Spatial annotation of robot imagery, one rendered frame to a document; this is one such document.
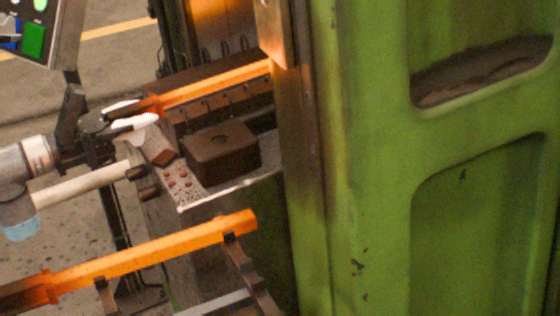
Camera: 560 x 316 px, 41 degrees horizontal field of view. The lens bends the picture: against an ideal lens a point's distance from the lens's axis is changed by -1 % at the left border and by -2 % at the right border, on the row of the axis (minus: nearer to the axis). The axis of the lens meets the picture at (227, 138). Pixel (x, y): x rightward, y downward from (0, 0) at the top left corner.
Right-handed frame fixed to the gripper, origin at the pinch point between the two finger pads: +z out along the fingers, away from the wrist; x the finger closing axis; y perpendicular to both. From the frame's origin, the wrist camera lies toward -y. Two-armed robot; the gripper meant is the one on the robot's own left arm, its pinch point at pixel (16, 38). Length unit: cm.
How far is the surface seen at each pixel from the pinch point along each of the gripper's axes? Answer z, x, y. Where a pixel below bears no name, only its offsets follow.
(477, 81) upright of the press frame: 9, -104, 16
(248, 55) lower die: 24, -48, 8
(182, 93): 4.7, -49.3, -0.2
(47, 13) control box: 5.2, -3.2, 7.0
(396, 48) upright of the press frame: -11, -99, 19
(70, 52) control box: 10.7, -7.0, -1.1
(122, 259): -25, -70, -22
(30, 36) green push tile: 4.5, 0.8, 0.7
